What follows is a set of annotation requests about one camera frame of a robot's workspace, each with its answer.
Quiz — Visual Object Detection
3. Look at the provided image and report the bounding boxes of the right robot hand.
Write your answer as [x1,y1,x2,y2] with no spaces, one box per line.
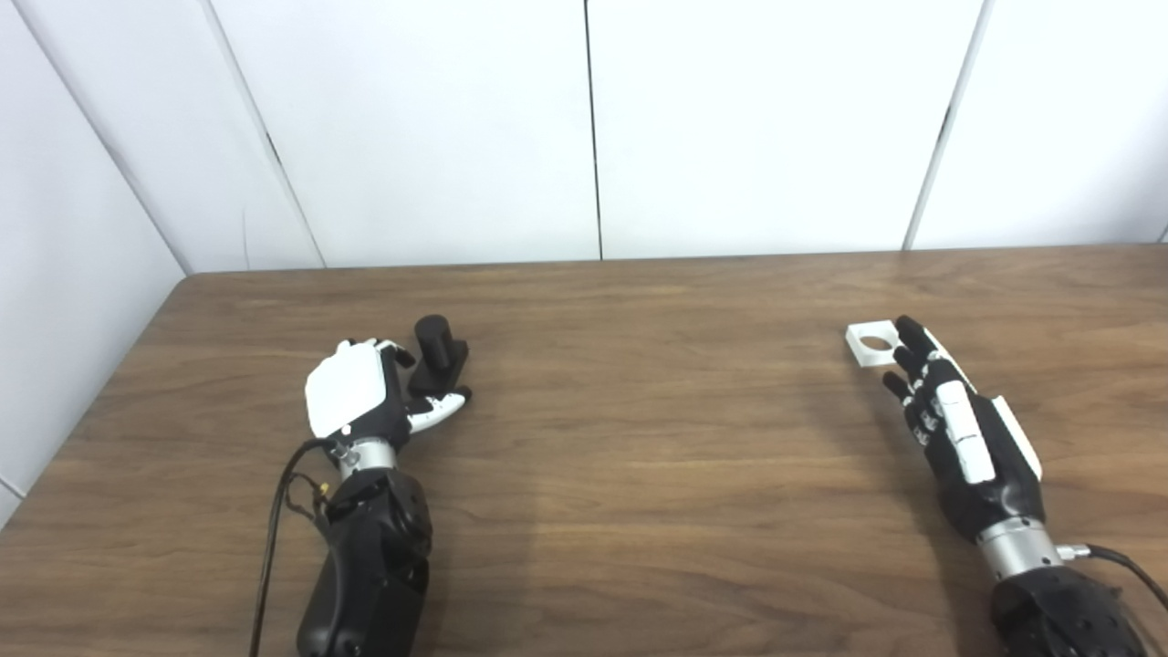
[881,316,1064,581]

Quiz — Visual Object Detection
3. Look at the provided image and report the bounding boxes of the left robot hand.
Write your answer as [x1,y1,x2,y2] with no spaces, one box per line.
[304,338,474,476]

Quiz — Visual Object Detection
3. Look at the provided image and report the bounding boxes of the black peg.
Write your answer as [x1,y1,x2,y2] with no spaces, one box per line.
[406,315,470,400]

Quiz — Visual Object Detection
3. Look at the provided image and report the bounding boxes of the white square piece with hole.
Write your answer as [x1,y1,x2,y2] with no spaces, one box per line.
[845,320,904,370]

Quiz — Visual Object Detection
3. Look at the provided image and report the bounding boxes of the thin left wrist wire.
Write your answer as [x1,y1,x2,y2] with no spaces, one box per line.
[285,470,335,528]

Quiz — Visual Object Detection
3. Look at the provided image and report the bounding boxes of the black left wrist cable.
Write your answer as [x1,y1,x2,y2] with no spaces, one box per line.
[249,438,352,657]

